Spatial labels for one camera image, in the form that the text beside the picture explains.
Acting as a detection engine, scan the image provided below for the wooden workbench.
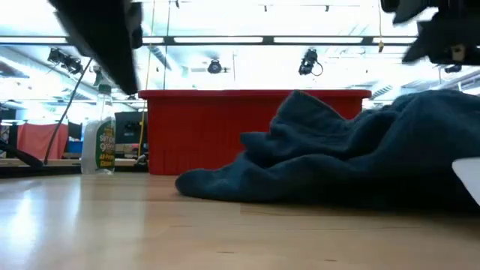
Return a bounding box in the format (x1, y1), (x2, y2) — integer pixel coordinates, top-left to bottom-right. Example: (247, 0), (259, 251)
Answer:
(0, 157), (149, 177)

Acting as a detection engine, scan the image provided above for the yellow hanging cable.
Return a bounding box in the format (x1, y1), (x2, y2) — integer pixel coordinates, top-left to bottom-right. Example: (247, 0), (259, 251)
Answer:
(137, 0), (157, 158)

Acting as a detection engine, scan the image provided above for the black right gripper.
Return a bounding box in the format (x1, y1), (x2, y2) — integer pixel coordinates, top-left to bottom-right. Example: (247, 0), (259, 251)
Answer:
(380, 0), (480, 67)

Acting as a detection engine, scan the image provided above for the white flat object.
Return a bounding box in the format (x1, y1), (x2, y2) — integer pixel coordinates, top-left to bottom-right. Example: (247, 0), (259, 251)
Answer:
(451, 157), (480, 207)

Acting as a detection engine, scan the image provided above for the black ceiling camera with cable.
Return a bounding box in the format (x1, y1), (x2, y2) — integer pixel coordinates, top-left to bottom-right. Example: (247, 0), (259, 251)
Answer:
(298, 47), (324, 77)

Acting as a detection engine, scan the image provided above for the round black ceiling camera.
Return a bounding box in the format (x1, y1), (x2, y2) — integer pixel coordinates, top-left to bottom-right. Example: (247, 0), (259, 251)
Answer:
(206, 58), (224, 75)

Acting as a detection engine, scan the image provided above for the red plastic laundry bin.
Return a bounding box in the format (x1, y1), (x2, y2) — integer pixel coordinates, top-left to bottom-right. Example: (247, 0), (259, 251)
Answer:
(137, 88), (372, 176)

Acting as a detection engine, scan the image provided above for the black frame brace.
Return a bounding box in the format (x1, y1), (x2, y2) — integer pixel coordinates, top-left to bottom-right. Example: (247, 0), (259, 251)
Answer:
(0, 139), (44, 170)

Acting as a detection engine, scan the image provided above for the thin black diagonal rod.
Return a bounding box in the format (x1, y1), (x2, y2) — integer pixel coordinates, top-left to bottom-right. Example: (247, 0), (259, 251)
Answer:
(43, 58), (93, 166)

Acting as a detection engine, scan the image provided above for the black horizontal frame crossbar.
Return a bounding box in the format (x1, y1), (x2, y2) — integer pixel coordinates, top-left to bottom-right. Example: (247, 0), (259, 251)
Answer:
(0, 35), (419, 47)

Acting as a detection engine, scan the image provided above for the dark teal towel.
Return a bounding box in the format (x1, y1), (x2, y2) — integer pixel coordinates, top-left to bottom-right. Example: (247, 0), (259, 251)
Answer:
(175, 89), (480, 212)

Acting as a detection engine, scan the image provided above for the red fabric partition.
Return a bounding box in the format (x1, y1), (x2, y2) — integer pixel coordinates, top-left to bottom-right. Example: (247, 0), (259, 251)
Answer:
(16, 122), (70, 161)

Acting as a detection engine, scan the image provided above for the long black ceiling camera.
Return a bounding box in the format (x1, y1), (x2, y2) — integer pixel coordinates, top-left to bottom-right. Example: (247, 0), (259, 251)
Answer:
(46, 47), (84, 75)

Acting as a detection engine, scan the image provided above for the green-label spray cleaner bottle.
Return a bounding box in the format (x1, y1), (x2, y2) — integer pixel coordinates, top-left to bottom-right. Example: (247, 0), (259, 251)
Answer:
(80, 65), (117, 176)

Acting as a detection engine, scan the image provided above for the black computer monitor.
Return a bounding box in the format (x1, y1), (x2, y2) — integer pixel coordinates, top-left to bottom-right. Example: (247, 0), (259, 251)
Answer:
(114, 111), (148, 146)

